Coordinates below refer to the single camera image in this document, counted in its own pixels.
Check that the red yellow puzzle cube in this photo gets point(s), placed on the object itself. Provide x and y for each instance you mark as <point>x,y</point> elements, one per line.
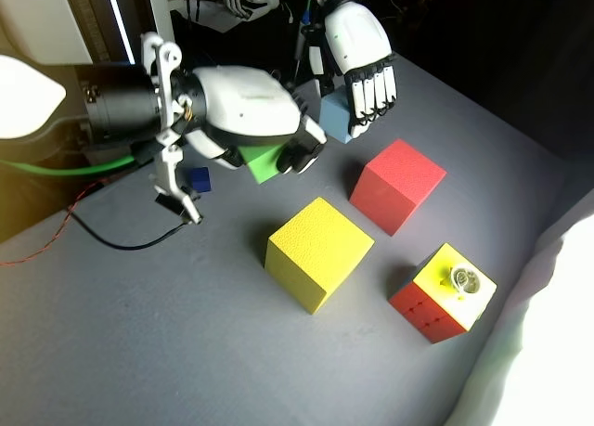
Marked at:
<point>427,314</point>

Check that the large red foam cube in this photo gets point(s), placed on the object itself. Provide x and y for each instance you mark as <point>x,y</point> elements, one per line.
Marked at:
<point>394,184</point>

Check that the white light strip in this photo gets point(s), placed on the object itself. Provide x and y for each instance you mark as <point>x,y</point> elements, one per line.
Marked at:
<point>116,13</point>

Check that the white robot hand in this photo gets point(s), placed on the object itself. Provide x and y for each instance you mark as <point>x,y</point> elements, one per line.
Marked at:
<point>246,101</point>
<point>357,41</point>

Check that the white upright post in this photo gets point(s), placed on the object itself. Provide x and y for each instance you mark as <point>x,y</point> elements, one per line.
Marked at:
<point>160,8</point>

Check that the small dark blue cube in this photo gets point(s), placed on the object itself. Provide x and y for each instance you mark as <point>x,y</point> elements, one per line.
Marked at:
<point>200,180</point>

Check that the green cube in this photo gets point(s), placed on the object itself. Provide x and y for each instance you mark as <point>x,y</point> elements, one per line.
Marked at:
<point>262,166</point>

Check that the light blue foam cube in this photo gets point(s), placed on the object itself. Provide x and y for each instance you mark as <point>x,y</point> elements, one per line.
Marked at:
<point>334,117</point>

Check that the small clear round trinket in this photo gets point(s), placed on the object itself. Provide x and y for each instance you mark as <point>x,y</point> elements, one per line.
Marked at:
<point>464,280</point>

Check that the large yellow foam cube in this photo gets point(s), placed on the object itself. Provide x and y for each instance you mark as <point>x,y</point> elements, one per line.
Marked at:
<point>315,249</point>

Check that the white cabinet panel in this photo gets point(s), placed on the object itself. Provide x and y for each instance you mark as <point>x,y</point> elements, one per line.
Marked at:
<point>42,17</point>

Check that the grey table cloth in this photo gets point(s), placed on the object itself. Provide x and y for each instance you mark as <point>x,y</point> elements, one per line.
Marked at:
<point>139,328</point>

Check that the white paper sheet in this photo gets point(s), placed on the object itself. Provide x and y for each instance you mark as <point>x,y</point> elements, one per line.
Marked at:
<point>204,20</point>

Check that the bright white sheet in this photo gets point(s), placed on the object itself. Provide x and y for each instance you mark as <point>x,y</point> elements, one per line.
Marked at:
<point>557,352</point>

